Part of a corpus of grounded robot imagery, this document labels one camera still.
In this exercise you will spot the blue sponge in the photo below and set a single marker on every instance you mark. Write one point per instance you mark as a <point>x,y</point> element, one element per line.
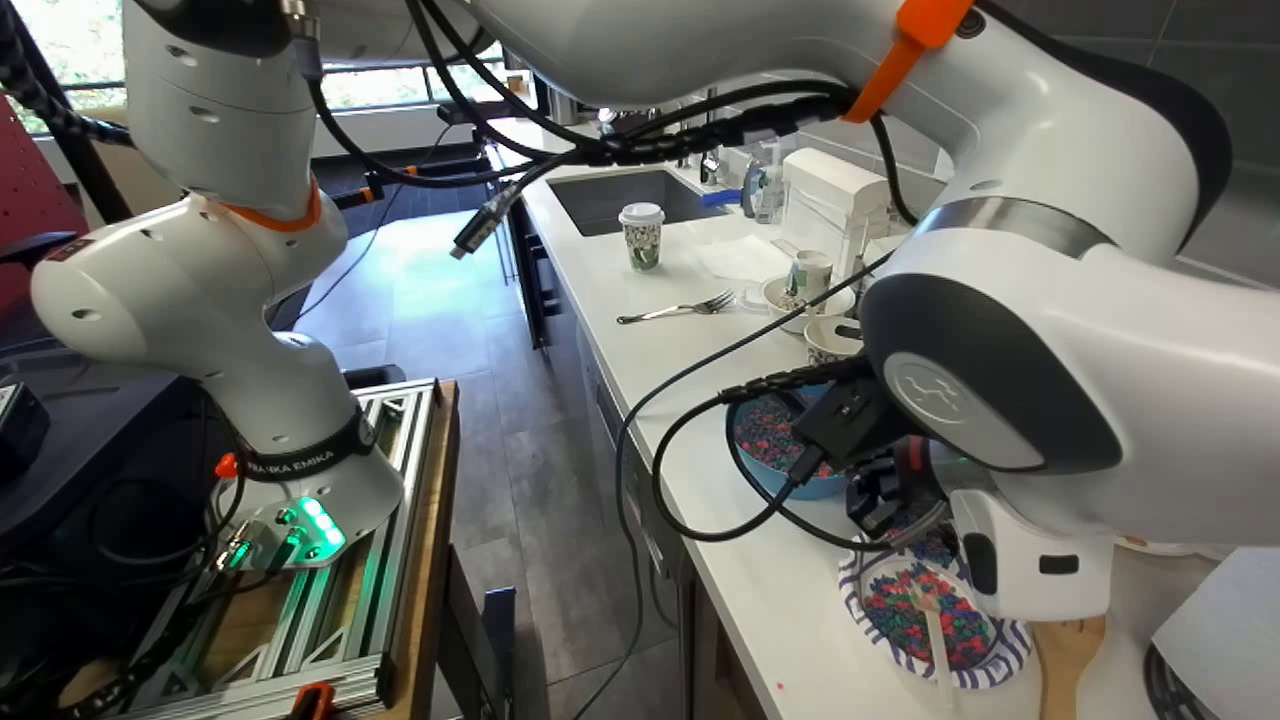
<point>719,201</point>

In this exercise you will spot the patterned white mug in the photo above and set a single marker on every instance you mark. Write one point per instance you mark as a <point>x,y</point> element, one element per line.
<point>830,343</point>

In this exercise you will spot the glass jar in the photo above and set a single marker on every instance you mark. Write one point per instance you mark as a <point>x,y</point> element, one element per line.
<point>763,180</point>

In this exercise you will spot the small white boxy appliance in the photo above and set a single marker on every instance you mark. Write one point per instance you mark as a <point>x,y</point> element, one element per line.
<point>833,201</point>

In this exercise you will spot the kitchen sink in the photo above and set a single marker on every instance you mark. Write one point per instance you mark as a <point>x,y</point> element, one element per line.
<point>602,201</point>

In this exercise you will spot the blue floral bowl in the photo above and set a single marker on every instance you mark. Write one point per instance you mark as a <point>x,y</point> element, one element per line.
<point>774,433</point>

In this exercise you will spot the large white appliance black base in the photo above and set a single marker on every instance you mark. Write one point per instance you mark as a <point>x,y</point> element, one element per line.
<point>1225,642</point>

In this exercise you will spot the red chair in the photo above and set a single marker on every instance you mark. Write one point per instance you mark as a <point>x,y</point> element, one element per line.
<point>35,201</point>

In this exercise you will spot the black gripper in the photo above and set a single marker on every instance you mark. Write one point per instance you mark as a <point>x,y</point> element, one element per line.
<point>920,474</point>

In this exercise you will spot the window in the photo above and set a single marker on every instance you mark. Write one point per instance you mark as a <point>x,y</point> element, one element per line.
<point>385,85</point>

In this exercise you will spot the colourful candy pile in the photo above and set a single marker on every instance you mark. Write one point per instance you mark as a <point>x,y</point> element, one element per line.
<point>892,612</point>

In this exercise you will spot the dark base cabinet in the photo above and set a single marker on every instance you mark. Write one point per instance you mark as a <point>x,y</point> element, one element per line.
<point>531,282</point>

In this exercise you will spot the wooden slotted spatula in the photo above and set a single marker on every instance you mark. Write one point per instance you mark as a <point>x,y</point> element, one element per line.
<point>1065,666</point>

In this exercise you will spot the white green coffee cup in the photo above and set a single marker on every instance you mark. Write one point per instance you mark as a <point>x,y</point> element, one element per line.
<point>643,240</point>

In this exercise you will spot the blue white patterned paper bowl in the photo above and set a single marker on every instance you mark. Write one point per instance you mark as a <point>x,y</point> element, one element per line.
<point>994,655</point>

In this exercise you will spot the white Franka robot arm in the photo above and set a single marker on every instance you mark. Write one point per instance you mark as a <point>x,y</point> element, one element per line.
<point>1132,345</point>

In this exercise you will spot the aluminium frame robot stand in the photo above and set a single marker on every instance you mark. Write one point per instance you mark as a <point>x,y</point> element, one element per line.
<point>405,535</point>

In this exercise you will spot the black box device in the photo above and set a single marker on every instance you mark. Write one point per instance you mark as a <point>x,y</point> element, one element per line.
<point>21,427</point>

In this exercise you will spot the small cup on saucer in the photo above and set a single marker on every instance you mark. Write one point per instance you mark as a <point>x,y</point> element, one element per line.
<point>809,276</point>

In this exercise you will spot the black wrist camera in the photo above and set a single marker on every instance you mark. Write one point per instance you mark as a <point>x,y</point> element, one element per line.
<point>854,417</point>

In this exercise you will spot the white plastic spoon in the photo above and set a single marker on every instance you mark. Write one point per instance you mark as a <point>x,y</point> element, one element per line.
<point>938,645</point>

